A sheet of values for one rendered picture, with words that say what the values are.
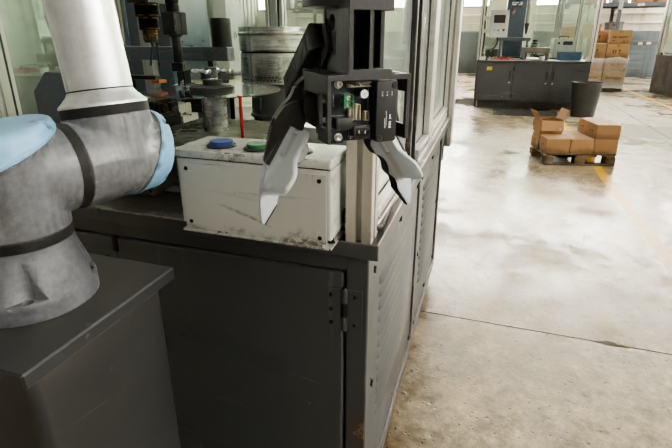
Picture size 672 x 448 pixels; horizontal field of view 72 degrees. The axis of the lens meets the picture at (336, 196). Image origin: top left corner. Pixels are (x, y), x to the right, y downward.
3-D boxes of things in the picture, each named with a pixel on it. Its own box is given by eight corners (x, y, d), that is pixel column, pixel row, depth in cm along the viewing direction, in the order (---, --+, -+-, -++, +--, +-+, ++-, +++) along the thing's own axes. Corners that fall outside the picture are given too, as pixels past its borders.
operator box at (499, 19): (504, 60, 709) (509, 10, 686) (504, 60, 696) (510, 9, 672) (480, 59, 719) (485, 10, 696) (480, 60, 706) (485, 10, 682)
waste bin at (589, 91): (594, 114, 666) (600, 81, 651) (600, 119, 631) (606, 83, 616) (564, 113, 678) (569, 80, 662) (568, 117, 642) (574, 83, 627)
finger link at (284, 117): (252, 156, 40) (308, 69, 39) (249, 152, 41) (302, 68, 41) (296, 182, 42) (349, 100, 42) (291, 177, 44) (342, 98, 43)
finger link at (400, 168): (429, 220, 44) (380, 147, 39) (399, 200, 49) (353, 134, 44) (454, 198, 44) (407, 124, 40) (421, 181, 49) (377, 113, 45)
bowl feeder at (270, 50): (326, 114, 204) (325, 27, 193) (300, 126, 177) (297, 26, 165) (263, 111, 213) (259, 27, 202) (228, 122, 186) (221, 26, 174)
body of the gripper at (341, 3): (323, 154, 36) (322, -18, 32) (292, 133, 43) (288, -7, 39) (410, 146, 38) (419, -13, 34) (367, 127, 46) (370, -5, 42)
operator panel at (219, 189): (350, 226, 84) (351, 145, 79) (331, 251, 74) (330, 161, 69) (215, 209, 92) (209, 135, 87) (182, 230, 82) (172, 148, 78)
